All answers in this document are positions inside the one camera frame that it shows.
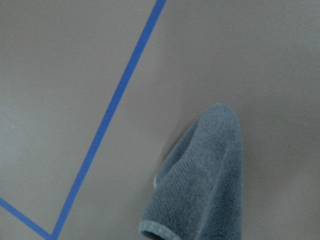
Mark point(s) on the grey cleaning cloth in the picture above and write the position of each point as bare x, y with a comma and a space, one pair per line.
198, 188

